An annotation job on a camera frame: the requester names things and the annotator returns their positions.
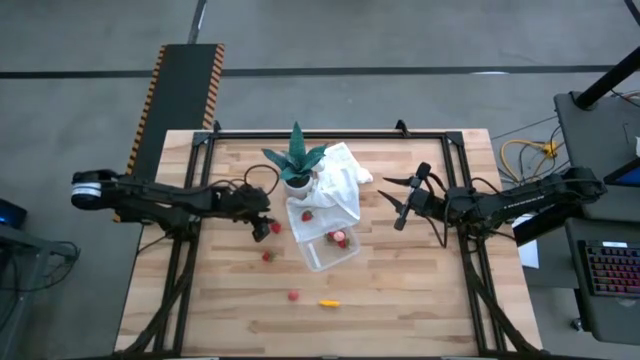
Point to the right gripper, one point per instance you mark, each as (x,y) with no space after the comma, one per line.
(425,202)

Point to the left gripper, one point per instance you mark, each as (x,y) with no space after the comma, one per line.
(252,202)

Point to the pink toy peach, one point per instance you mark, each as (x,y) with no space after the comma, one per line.
(339,235)
(293,295)

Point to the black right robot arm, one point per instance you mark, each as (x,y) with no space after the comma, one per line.
(525,200)

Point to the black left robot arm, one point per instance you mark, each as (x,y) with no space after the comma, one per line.
(150,197)

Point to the clear plastic tupperware container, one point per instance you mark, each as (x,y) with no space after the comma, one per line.
(325,257)

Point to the white plant pot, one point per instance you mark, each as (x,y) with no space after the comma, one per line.
(292,191)

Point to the white cloth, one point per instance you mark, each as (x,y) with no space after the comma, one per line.
(335,190)

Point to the green snake plant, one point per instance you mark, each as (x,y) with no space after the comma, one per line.
(297,155)

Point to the white paper sheet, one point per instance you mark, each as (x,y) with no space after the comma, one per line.
(529,255)

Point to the black ramp with hazard stripes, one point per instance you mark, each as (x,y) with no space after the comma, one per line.
(182,90)

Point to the grey desk with pole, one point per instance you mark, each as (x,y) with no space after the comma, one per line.
(590,140)

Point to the grey desk with keyboard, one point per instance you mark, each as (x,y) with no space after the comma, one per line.
(580,320)

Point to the backlit rainbow keyboard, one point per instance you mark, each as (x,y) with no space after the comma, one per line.
(612,270)

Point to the laptop with blue screen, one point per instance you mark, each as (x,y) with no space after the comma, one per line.
(631,176)

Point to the black pole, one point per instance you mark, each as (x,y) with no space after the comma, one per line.
(607,80)

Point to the grey metal cart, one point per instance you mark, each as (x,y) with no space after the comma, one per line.
(30,245)

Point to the blue lit device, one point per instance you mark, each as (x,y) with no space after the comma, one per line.
(10,214)

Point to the black aluminium table frame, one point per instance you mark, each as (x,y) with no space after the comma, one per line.
(325,135)

